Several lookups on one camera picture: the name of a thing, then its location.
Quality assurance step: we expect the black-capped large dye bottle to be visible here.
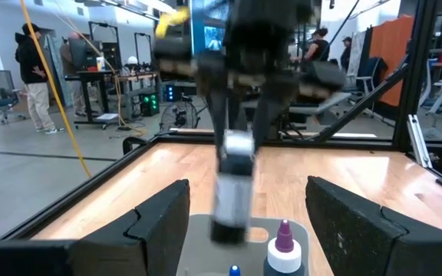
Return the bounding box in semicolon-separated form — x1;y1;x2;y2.
209;129;257;246

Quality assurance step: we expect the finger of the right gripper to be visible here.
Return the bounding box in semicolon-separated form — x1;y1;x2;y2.
205;90;233;154
252;90;288;153

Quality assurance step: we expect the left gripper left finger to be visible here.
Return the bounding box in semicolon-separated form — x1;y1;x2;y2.
69;179;191;276

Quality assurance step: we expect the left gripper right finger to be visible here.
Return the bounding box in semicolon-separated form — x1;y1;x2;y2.
305;175;442;276

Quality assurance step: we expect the grey plastic bin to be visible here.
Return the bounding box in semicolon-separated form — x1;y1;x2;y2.
174;213;311;276

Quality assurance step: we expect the black standing desk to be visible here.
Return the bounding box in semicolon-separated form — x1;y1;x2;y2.
64;70;119;130

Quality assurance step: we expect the orange partition panel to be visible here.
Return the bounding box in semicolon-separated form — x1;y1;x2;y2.
368;14;416;108

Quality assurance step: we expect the person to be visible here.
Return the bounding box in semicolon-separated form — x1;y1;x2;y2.
13;21;67;136
339;35;355;73
59;31;88;118
305;25;332;63

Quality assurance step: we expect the silver aluminium bracket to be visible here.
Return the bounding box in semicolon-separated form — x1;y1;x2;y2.
406;113;434;170

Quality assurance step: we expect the yellow cable tag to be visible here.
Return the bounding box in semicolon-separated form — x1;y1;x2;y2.
154;6;191;40

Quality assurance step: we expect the computer with green lights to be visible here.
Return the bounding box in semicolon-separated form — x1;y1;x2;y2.
140;93;161;117

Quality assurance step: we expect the yellow extension cable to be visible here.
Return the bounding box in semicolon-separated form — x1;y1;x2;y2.
112;72;148;138

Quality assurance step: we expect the blue display screen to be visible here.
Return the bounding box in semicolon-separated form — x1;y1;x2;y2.
190;0;228;53

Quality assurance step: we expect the yellow hanging cable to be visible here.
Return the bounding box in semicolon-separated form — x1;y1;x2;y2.
18;0;93;179

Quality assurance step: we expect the wooden workbench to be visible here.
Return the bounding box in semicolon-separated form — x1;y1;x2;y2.
114;71;160;120

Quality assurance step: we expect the black floor fan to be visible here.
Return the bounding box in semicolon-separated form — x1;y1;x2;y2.
159;97;202;133

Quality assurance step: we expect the black computer monitor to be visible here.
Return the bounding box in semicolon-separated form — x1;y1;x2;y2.
67;37;105;72

